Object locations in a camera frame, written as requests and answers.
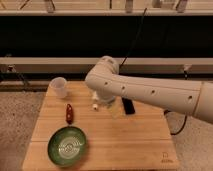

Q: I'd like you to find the green frying pan red handle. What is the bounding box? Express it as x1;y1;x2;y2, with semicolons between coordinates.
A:
47;104;87;167

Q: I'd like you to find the translucent white plastic cup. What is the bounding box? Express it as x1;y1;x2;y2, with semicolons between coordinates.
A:
49;77;68;98

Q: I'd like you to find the black cable on wall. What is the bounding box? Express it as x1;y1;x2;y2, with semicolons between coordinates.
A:
119;7;148;68

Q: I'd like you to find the black smartphone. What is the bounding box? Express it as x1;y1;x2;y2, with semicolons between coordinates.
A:
122;98;135;115

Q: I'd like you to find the white tube with cap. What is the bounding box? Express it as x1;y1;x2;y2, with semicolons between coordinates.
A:
91;91;101;111

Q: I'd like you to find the wooden cutting board table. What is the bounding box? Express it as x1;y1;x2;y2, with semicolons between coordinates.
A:
22;81;179;171

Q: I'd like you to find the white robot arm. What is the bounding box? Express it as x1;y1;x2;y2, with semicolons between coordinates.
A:
85;56;213;124

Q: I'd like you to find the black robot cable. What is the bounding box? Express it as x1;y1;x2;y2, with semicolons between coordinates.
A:
163;109;189;136

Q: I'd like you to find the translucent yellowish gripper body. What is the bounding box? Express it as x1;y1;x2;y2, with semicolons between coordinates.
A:
107;100;122;118

